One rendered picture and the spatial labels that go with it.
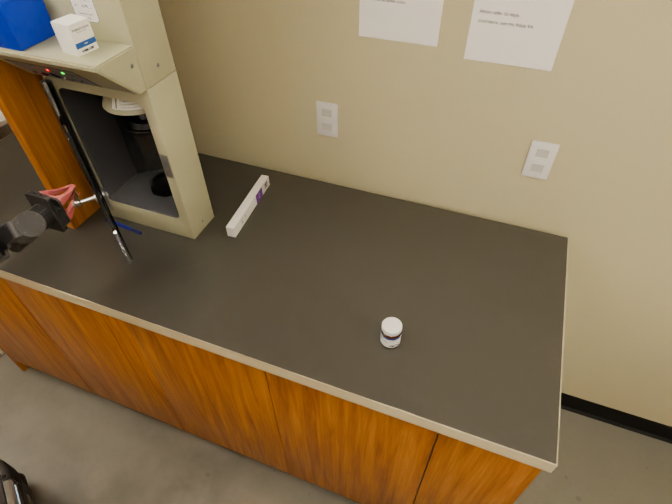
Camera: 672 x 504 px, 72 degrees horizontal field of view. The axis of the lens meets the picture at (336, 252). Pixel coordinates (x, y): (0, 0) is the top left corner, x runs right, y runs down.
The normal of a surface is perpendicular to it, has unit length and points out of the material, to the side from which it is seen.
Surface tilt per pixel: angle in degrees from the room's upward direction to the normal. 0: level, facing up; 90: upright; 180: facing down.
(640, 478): 0
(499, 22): 90
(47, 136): 90
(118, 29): 90
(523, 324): 0
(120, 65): 90
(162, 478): 0
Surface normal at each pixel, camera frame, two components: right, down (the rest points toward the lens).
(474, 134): -0.36, 0.67
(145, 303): -0.01, -0.70
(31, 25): 0.93, 0.26
